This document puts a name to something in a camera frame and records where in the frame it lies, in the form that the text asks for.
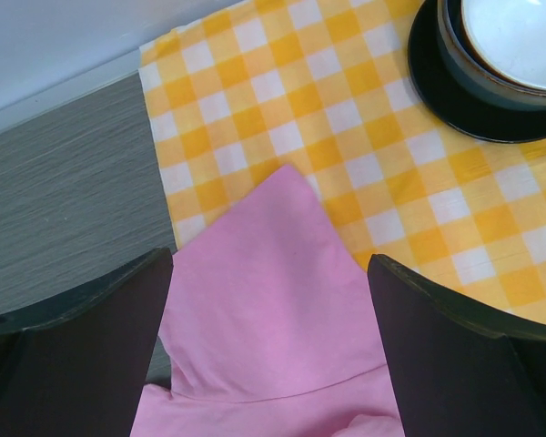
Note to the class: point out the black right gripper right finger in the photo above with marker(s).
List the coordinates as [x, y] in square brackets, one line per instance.
[458, 367]

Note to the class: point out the white bowl with dark rim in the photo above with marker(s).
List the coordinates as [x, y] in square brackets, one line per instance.
[480, 67]

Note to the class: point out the pink t shirt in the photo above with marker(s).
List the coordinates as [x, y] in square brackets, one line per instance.
[270, 329]

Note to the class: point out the orange checkered cloth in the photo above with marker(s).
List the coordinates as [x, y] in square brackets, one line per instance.
[324, 86]

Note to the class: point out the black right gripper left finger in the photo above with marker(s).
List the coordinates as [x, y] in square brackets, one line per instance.
[75, 364]

